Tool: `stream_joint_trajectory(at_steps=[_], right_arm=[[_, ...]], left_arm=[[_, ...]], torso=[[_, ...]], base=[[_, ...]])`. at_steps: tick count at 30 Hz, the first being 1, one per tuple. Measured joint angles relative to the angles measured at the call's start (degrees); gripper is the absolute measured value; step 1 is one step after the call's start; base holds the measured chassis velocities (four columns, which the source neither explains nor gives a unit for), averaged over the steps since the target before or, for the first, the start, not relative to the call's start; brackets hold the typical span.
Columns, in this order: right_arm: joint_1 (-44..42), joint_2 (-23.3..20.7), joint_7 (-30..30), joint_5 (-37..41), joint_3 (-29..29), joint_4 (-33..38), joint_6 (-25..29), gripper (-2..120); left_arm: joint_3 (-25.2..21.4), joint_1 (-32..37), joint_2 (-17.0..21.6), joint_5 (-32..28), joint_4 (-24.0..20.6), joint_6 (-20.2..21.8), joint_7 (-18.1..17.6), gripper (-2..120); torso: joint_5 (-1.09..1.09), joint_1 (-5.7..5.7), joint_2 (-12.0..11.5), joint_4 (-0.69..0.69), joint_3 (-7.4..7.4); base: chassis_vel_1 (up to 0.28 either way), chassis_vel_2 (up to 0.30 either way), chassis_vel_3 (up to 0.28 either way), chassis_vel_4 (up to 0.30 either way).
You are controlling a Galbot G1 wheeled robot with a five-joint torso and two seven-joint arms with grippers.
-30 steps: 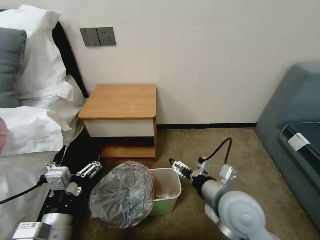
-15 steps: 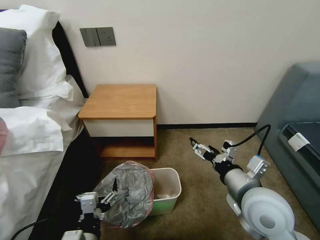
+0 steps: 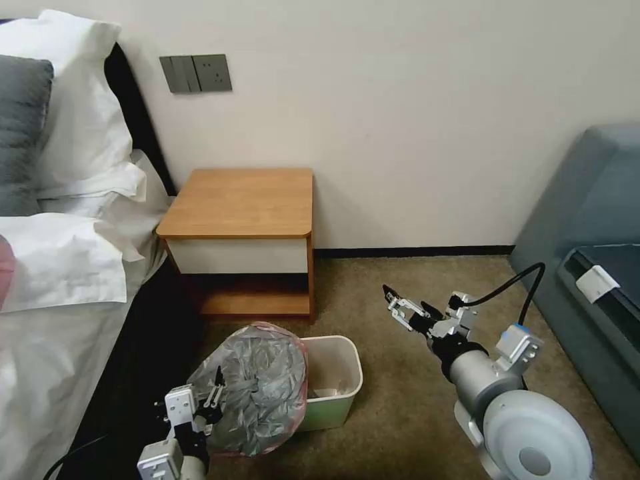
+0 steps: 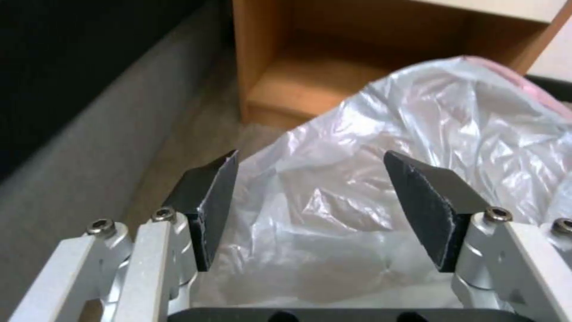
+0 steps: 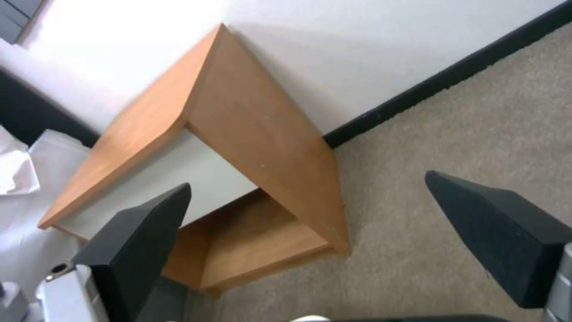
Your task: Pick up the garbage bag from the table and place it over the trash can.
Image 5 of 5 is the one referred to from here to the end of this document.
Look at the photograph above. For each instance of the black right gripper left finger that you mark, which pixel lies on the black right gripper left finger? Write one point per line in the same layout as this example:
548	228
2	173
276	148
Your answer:
134	241

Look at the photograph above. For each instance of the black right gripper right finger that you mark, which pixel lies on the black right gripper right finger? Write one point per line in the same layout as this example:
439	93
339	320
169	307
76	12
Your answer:
496	241

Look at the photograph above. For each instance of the white bed sheet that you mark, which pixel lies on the white bed sheet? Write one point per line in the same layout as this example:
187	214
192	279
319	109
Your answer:
27	214

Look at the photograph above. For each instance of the wooden bedside table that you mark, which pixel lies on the wooden bedside table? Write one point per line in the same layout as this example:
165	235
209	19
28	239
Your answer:
232	151

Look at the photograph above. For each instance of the white pillow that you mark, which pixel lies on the white pillow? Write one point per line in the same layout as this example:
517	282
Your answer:
15	171

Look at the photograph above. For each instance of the black bed headboard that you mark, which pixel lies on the black bed headboard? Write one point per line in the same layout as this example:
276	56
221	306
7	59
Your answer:
31	114

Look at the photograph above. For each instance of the black skirting board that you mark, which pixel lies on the black skirting board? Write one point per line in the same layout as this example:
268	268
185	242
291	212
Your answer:
447	77

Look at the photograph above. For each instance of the dark grey window frame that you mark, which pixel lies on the dark grey window frame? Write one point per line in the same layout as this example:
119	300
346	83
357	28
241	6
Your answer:
15	18

